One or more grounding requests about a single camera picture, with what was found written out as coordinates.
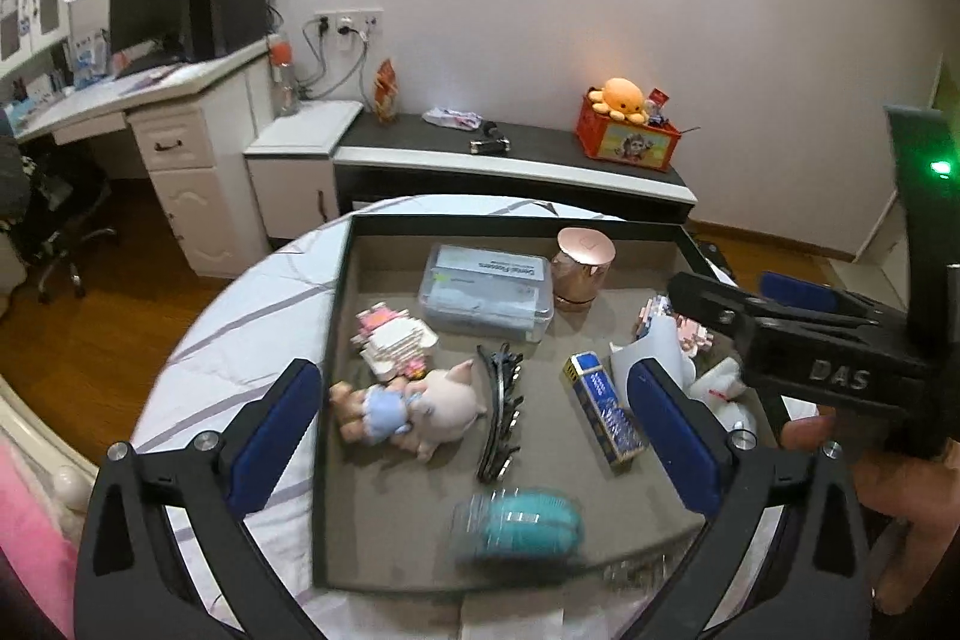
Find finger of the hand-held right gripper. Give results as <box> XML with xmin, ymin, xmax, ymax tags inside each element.
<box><xmin>759</xmin><ymin>270</ymin><xmax>912</xmax><ymax>330</ymax></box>
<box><xmin>666</xmin><ymin>271</ymin><xmax>912</xmax><ymax>356</ymax></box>

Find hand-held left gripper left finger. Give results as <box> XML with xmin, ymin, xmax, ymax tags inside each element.
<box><xmin>73</xmin><ymin>359</ymin><xmax>323</xmax><ymax>640</ymax></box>

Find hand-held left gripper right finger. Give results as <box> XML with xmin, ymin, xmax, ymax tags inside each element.
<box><xmin>626</xmin><ymin>359</ymin><xmax>875</xmax><ymax>640</ymax></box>

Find small blue white carton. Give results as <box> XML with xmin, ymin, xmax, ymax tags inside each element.
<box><xmin>561</xmin><ymin>351</ymin><xmax>650</xmax><ymax>472</ymax></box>

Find dark green storage box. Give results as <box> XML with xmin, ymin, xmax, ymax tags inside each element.
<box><xmin>311</xmin><ymin>212</ymin><xmax>758</xmax><ymax>592</ymax></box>

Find rose gold jar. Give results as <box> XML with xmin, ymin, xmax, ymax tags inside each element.
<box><xmin>551</xmin><ymin>226</ymin><xmax>617</xmax><ymax>311</ymax></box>

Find white pink block figure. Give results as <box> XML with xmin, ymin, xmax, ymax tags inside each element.
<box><xmin>352</xmin><ymin>304</ymin><xmax>440</xmax><ymax>382</ymax></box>

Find teal brush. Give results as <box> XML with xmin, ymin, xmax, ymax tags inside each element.
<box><xmin>450</xmin><ymin>486</ymin><xmax>586</xmax><ymax>570</ymax></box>

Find black hair clip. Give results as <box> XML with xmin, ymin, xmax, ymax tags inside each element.
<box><xmin>476</xmin><ymin>344</ymin><xmax>526</xmax><ymax>483</ymax></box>

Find pig hat doll figurine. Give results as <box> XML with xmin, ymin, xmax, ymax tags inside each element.
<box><xmin>328</xmin><ymin>359</ymin><xmax>488</xmax><ymax>465</ymax></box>

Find person's right hand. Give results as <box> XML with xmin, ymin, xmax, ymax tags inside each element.
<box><xmin>776</xmin><ymin>411</ymin><xmax>960</xmax><ymax>615</ymax></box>

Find white rabbit figurine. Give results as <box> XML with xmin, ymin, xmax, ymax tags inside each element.
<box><xmin>690</xmin><ymin>355</ymin><xmax>758</xmax><ymax>438</ymax></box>

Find red printed crate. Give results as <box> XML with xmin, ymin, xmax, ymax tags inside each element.
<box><xmin>575</xmin><ymin>92</ymin><xmax>681</xmax><ymax>172</ymax></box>

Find white bedpost knob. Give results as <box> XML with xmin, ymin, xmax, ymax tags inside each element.
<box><xmin>49</xmin><ymin>460</ymin><xmax>95</xmax><ymax>510</ymax></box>

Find orange octopus plush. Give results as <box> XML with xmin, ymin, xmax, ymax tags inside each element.
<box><xmin>586</xmin><ymin>77</ymin><xmax>650</xmax><ymax>124</ymax></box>

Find clear plastic lidded box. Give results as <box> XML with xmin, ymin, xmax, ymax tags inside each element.
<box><xmin>418</xmin><ymin>244</ymin><xmax>556</xmax><ymax>345</ymax></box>

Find black topped low bench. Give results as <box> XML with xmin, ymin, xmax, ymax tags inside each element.
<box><xmin>334</xmin><ymin>111</ymin><xmax>698</xmax><ymax>221</ymax></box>

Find white side cabinet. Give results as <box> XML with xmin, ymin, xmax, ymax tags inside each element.
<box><xmin>244</xmin><ymin>100</ymin><xmax>365</xmax><ymax>240</ymax></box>

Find white drawer cabinet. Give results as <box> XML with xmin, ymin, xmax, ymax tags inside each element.
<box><xmin>127</xmin><ymin>104</ymin><xmax>271</xmax><ymax>277</ymax></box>

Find pink cloth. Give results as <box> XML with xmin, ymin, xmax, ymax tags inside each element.
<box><xmin>0</xmin><ymin>441</ymin><xmax>76</xmax><ymax>640</ymax></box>

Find black office chair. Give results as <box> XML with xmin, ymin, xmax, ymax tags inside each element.
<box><xmin>15</xmin><ymin>149</ymin><xmax>117</xmax><ymax>300</ymax></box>

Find white plastic bag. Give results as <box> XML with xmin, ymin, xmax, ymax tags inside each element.
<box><xmin>421</xmin><ymin>106</ymin><xmax>485</xmax><ymax>131</ymax></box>

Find orange capped bottle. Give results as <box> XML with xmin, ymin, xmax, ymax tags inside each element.
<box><xmin>270</xmin><ymin>34</ymin><xmax>299</xmax><ymax>118</ymax></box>

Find orange snack bag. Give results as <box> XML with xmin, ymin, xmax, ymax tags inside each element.
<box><xmin>373</xmin><ymin>59</ymin><xmax>401</xmax><ymax>124</ymax></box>

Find white desk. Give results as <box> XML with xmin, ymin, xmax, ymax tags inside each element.
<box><xmin>0</xmin><ymin>40</ymin><xmax>271</xmax><ymax>146</ymax></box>

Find black keyboard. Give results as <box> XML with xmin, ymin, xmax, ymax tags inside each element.
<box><xmin>112</xmin><ymin>51</ymin><xmax>188</xmax><ymax>79</ymax></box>

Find blue boxes on desk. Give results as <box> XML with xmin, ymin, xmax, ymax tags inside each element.
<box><xmin>71</xmin><ymin>31</ymin><xmax>110</xmax><ymax>86</ymax></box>

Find black monitor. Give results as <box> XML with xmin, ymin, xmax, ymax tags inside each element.
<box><xmin>109</xmin><ymin>0</ymin><xmax>192</xmax><ymax>64</ymax></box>

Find black cable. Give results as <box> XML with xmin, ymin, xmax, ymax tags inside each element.
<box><xmin>298</xmin><ymin>17</ymin><xmax>332</xmax><ymax>101</ymax></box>

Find white wall socket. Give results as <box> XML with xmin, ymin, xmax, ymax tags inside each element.
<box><xmin>313</xmin><ymin>10</ymin><xmax>385</xmax><ymax>37</ymax></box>

